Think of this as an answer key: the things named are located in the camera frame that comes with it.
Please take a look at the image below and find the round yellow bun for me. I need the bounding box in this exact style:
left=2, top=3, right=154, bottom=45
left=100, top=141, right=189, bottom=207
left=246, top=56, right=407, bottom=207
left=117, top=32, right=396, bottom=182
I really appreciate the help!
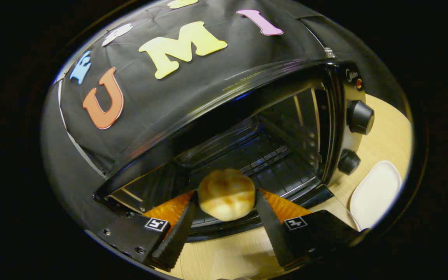
left=198, top=168, right=256, bottom=222

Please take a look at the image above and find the white square plate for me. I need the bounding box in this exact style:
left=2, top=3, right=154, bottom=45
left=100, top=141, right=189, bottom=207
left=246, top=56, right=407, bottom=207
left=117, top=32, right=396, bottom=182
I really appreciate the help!
left=349, top=160, right=403, bottom=231

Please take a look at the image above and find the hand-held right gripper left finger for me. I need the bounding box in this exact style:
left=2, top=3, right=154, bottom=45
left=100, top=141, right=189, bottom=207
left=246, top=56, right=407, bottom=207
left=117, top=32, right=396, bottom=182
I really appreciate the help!
left=96, top=191, right=199, bottom=271

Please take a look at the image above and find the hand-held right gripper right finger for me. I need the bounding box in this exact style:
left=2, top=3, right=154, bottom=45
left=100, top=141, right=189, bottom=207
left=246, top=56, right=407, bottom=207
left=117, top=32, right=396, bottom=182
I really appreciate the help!
left=255, top=189, right=364, bottom=271

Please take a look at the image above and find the black electric oven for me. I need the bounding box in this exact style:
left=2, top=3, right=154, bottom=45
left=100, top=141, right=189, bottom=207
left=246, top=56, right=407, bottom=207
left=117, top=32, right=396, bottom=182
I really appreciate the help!
left=93, top=58, right=375, bottom=242

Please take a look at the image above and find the black backdrop cloth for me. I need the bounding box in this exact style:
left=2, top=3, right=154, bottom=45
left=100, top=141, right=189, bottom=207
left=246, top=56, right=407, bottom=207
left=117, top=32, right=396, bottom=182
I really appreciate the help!
left=41, top=0, right=407, bottom=234

